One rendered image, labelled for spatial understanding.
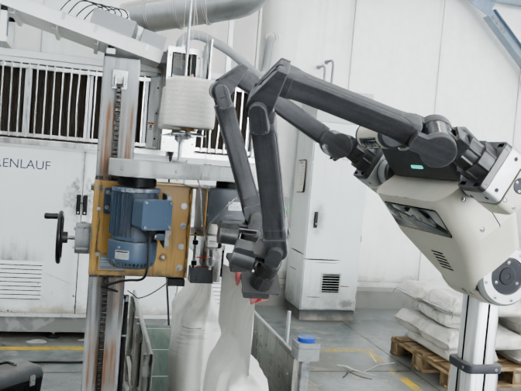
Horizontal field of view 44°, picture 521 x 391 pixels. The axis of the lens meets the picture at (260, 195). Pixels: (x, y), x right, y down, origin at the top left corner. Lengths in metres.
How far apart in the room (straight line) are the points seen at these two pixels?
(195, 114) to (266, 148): 0.60
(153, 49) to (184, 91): 2.62
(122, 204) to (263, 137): 0.70
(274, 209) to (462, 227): 0.45
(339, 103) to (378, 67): 5.51
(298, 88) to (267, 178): 0.23
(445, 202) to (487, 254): 0.20
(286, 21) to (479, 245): 4.10
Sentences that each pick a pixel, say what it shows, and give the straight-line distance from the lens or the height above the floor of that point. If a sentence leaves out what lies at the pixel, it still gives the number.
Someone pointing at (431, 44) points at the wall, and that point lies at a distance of 7.15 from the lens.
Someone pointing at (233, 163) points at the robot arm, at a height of 1.43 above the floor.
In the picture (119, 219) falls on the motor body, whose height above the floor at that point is 1.23.
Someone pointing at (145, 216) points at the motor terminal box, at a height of 1.25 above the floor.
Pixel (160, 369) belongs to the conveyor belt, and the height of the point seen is 0.38.
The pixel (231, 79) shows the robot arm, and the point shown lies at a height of 1.67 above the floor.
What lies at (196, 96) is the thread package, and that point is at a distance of 1.98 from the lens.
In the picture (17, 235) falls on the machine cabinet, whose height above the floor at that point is 0.77.
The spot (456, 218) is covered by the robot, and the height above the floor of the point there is 1.35.
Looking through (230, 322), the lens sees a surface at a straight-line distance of 2.11.
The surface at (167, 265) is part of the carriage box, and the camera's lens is 2.20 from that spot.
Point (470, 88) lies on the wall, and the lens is 7.35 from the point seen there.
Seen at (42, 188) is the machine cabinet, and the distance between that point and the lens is 4.90.
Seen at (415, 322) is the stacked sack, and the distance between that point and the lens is 5.04.
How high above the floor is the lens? 1.44
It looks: 3 degrees down
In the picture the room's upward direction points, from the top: 5 degrees clockwise
